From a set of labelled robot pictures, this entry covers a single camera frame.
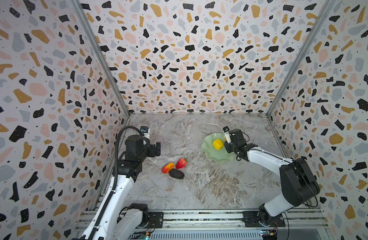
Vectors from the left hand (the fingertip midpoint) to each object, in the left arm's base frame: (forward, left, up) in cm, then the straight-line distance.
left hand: (149, 139), depth 76 cm
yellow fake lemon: (+9, -39, -19) cm, 44 cm away
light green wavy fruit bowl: (+2, -38, -23) cm, 45 cm away
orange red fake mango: (-6, -7, -22) cm, 23 cm away
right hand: (+9, -44, -13) cm, 47 cm away
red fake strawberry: (-3, -15, -22) cm, 27 cm away
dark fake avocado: (-10, -13, -20) cm, 26 cm away
